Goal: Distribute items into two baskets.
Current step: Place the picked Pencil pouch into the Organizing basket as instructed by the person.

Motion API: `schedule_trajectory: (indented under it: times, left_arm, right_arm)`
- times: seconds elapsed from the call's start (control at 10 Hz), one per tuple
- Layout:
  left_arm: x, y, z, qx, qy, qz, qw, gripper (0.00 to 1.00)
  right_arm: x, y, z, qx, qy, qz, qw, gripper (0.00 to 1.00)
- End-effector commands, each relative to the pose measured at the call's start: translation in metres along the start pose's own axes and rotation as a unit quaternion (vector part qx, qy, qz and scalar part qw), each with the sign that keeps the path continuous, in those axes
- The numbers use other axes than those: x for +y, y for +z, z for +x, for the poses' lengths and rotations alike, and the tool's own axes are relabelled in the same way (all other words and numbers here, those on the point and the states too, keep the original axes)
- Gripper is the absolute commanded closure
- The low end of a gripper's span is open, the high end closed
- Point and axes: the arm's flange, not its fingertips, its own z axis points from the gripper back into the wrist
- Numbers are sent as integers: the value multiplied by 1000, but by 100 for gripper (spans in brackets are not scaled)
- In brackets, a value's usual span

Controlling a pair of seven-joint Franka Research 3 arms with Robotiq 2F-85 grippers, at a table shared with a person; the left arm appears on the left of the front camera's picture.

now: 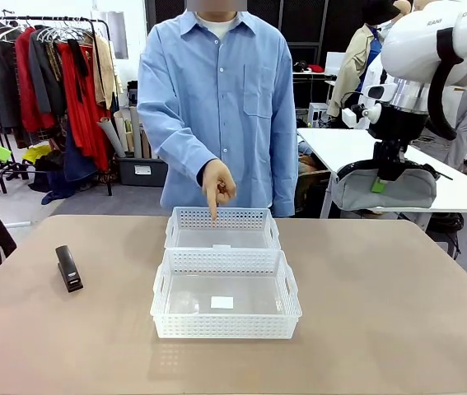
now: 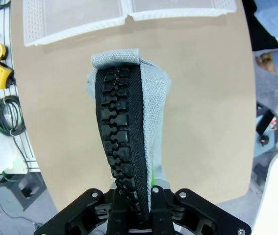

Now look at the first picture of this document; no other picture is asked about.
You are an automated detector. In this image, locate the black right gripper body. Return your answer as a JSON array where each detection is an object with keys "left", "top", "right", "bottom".
[{"left": 371, "top": 105, "right": 428, "bottom": 164}]

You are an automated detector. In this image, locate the grey pouch with black zipper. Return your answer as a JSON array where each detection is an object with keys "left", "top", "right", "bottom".
[{"left": 333, "top": 161, "right": 455, "bottom": 211}]

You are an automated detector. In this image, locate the black stapler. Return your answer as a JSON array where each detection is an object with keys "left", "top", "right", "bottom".
[{"left": 54, "top": 245, "right": 85, "bottom": 294}]

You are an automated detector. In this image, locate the person's right forearm blue sleeve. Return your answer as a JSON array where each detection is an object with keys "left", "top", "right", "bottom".
[{"left": 137, "top": 98, "right": 220, "bottom": 186}]

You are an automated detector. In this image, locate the person's left forearm blue sleeve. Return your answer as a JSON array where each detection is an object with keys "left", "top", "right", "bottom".
[{"left": 272, "top": 123, "right": 300, "bottom": 218}]

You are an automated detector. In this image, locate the person's right hand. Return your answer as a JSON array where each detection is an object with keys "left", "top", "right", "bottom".
[{"left": 202, "top": 159, "right": 237, "bottom": 226}]

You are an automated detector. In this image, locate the yellow cloth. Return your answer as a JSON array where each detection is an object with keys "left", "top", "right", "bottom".
[{"left": 22, "top": 143, "right": 53, "bottom": 164}]

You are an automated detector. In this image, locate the white work table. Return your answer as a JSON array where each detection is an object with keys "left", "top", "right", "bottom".
[{"left": 297, "top": 128, "right": 467, "bottom": 219}]

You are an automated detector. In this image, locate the red hanging jacket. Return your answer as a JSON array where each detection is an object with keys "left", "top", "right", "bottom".
[{"left": 14, "top": 26, "right": 55, "bottom": 133}]

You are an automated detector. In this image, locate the dark grey hanging coat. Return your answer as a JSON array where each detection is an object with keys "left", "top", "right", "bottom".
[{"left": 0, "top": 28, "right": 23, "bottom": 129}]

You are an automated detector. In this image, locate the mannequin in beige trench coat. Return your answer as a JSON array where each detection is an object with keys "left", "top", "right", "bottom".
[{"left": 326, "top": 24, "right": 382, "bottom": 119}]

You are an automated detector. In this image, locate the navy blue denim garment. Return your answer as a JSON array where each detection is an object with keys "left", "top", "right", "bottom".
[{"left": 41, "top": 123, "right": 102, "bottom": 206}]

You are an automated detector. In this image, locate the white chair back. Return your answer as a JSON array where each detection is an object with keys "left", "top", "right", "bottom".
[{"left": 325, "top": 51, "right": 346, "bottom": 76}]

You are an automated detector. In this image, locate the charcoal hanging jacket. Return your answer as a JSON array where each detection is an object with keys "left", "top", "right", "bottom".
[{"left": 29, "top": 26, "right": 68, "bottom": 116}]

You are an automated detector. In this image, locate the long red hanging dress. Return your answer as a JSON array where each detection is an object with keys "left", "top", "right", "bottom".
[{"left": 58, "top": 40, "right": 113, "bottom": 172}]

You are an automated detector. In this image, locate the grey fabric roll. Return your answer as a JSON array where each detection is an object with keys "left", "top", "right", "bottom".
[{"left": 96, "top": 117, "right": 127, "bottom": 158}]

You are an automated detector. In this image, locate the black hat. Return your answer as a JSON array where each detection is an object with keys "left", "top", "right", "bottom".
[{"left": 362, "top": 0, "right": 401, "bottom": 26}]

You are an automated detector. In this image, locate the black hanging scarf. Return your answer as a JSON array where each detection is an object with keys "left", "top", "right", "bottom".
[{"left": 67, "top": 39, "right": 90, "bottom": 104}]

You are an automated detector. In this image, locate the cream paper roll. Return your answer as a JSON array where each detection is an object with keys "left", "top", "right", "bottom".
[{"left": 113, "top": 111, "right": 132, "bottom": 157}]

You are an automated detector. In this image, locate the beige hanging garment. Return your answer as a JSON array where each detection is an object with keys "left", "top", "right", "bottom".
[{"left": 91, "top": 35, "right": 124, "bottom": 110}]

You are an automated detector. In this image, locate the tall grey cardboard tube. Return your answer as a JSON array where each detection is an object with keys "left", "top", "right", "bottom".
[{"left": 128, "top": 105, "right": 142, "bottom": 160}]

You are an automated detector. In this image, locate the black bag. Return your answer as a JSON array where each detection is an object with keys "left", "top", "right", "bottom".
[{"left": 127, "top": 80, "right": 140, "bottom": 110}]

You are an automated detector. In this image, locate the dark grey storage box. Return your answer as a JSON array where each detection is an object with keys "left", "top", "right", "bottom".
[{"left": 117, "top": 156, "right": 169, "bottom": 187}]

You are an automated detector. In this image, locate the black metal clothes rack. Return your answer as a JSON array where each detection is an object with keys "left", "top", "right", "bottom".
[{"left": 0, "top": 15, "right": 114, "bottom": 197}]

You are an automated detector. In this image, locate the white perforated plastic basket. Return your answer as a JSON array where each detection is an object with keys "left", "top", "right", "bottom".
[
  {"left": 149, "top": 248, "right": 303, "bottom": 341},
  {"left": 163, "top": 206, "right": 283, "bottom": 251}
]

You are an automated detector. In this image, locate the person in blue shirt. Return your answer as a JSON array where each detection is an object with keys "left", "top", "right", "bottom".
[{"left": 137, "top": 10, "right": 300, "bottom": 218}]

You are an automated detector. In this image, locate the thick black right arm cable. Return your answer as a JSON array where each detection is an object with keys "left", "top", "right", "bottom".
[{"left": 428, "top": 27, "right": 465, "bottom": 141}]

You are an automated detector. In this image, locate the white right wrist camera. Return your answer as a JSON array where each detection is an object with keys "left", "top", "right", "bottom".
[{"left": 342, "top": 102, "right": 382, "bottom": 129}]

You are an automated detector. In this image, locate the white wall panel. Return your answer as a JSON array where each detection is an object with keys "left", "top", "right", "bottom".
[{"left": 100, "top": 10, "right": 129, "bottom": 60}]

